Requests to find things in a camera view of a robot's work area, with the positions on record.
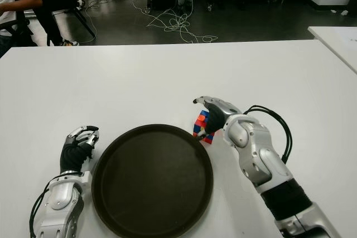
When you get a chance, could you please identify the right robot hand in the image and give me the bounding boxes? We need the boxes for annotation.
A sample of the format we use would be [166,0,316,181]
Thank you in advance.
[192,95,243,140]

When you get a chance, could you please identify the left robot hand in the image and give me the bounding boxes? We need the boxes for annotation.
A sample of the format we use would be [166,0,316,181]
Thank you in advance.
[60,125,100,173]

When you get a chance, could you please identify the multicoloured Rubik's cube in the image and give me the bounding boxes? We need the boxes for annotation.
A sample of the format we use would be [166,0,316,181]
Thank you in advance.
[191,109,215,144]

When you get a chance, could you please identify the dark brown round plate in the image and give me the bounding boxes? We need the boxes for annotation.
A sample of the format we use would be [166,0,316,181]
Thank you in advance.
[91,124,214,238]

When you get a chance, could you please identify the black office chair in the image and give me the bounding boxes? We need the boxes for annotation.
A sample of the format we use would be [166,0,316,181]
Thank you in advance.
[0,9,38,48]

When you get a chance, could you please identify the person in black trousers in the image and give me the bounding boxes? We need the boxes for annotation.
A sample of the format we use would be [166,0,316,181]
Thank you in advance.
[25,0,97,47]

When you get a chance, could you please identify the white side table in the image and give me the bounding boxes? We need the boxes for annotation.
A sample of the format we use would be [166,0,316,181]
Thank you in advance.
[307,26,357,74]

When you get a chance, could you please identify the left arm black cables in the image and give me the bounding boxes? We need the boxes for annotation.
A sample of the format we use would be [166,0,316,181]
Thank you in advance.
[29,176,54,236]

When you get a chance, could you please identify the arm black cables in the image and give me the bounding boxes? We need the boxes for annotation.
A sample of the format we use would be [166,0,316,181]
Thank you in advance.
[29,176,54,236]
[242,105,293,163]

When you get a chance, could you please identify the right arm black cables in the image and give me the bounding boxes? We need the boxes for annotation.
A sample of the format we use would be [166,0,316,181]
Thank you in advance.
[242,105,293,163]

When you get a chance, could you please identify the white tangled floor cable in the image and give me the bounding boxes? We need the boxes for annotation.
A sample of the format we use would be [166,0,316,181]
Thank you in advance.
[132,0,219,44]

